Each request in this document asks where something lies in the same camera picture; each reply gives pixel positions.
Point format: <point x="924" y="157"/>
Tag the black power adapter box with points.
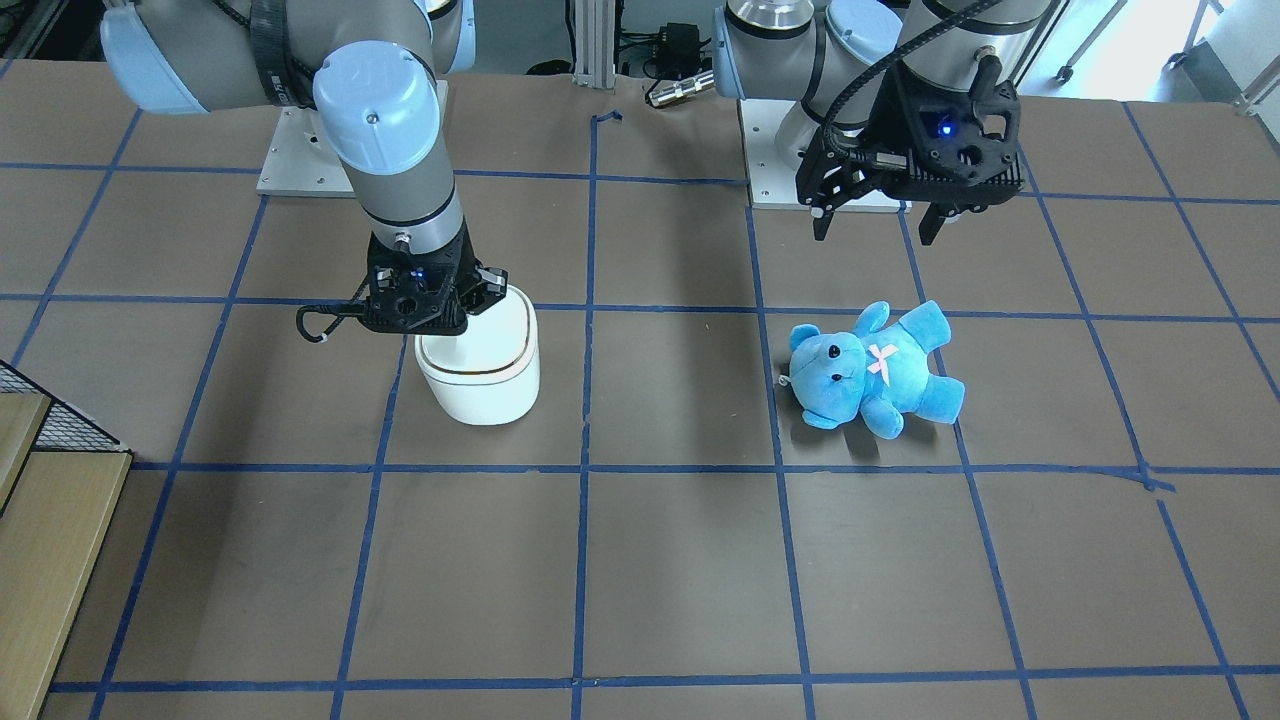
<point x="678" y="49"/>

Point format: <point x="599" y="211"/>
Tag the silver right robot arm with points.
<point x="369" y="71"/>

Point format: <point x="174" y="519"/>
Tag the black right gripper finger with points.
<point x="483" y="287"/>

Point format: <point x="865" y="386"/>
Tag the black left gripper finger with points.
<point x="822" y="217"/>
<point x="934" y="219"/>

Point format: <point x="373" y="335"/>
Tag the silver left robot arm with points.
<point x="830" y="60"/>

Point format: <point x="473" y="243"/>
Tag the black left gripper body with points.
<point x="893" y="120"/>

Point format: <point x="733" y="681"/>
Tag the wooden shelf with mesh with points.
<point x="62" y="477"/>

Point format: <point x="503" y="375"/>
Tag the silver metal cylinder connector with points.
<point x="681" y="90"/>

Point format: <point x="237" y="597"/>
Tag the blue plush teddy bear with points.
<point x="877" y="371"/>

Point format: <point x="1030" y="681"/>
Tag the aluminium frame post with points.
<point x="594" y="31"/>

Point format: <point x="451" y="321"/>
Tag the white lidded trash can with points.
<point x="490" y="374"/>

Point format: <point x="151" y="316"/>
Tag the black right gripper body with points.
<point x="489" y="281"/>

